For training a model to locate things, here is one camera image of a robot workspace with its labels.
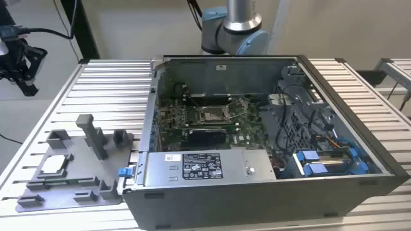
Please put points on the silver CPU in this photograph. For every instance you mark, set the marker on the silver CPU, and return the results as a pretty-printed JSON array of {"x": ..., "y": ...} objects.
[{"x": 54, "y": 164}]

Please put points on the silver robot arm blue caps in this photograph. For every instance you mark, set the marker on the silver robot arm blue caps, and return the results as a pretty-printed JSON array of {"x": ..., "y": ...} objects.
[{"x": 241, "y": 16}]

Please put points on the CPU socket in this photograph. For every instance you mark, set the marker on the CPU socket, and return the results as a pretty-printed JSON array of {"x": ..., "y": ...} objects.
[{"x": 214, "y": 115}]

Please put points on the grey parts rack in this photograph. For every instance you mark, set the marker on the grey parts rack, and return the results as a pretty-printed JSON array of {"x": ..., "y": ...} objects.
[{"x": 80, "y": 154}]

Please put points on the green RAM stick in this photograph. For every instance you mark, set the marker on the green RAM stick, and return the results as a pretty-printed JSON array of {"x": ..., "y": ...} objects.
[{"x": 72, "y": 182}]

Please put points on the blue case latch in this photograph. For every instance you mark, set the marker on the blue case latch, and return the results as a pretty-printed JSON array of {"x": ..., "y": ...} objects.
[{"x": 123, "y": 172}]

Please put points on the silver power supply unit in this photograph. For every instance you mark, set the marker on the silver power supply unit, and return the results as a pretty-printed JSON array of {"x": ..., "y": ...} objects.
[{"x": 161, "y": 168}]

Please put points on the black graphics card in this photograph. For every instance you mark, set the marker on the black graphics card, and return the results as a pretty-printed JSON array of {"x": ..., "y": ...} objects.
[{"x": 206, "y": 137}]

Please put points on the green motherboard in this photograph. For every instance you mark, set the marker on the green motherboard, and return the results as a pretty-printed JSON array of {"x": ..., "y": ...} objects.
[{"x": 250, "y": 131}]

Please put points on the grey open PC case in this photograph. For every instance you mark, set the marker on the grey open PC case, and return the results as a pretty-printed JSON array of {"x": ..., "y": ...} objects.
[{"x": 225, "y": 204}]

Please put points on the metal drive cage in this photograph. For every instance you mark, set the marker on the metal drive cage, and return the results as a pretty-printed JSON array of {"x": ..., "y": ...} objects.
[{"x": 298, "y": 130}]

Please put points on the blue disk carrier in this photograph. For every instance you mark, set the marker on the blue disk carrier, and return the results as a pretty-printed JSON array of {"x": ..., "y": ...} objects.
[
  {"x": 309, "y": 156},
  {"x": 317, "y": 169}
]

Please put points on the aluminium slat side table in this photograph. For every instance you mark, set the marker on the aluminium slat side table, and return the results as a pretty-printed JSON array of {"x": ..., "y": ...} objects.
[{"x": 391, "y": 69}]

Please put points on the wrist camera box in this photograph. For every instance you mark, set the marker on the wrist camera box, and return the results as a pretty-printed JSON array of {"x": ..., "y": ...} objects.
[{"x": 10, "y": 32}]

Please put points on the black vertical post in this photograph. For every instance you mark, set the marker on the black vertical post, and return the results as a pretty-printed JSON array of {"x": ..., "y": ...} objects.
[{"x": 83, "y": 29}]

